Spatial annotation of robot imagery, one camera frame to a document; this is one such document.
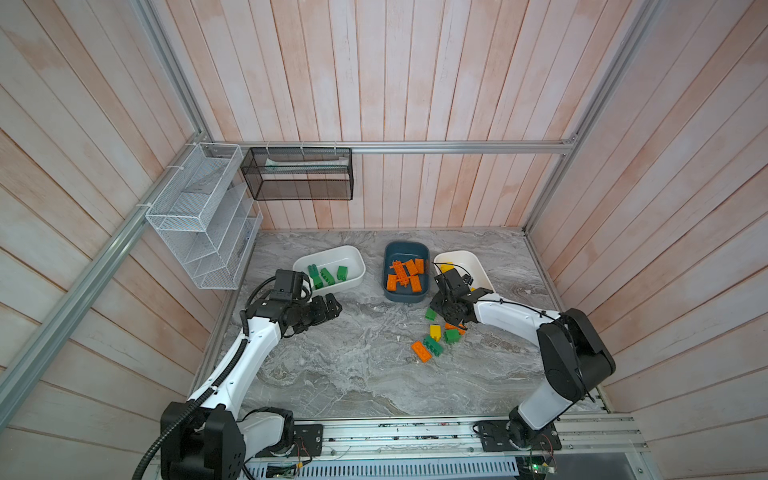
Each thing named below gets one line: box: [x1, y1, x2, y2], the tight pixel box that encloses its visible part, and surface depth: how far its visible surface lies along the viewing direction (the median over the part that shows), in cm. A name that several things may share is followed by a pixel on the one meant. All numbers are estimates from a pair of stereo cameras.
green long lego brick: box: [423, 335, 444, 357], surface depth 90 cm
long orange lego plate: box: [392, 260, 409, 287], surface depth 106 cm
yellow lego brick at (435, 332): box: [429, 324, 442, 342], surface depth 92 cm
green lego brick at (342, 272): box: [336, 265, 349, 281], surface depth 106 cm
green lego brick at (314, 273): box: [307, 264, 324, 289], surface depth 106 cm
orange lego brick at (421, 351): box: [410, 340, 432, 363], surface depth 90 cm
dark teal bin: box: [383, 241, 431, 303], surface depth 109 cm
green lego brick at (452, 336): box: [444, 329, 461, 344], surface depth 92 cm
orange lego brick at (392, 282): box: [387, 274, 397, 292], surface depth 106 cm
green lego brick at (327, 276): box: [320, 267, 336, 286], surface depth 106 cm
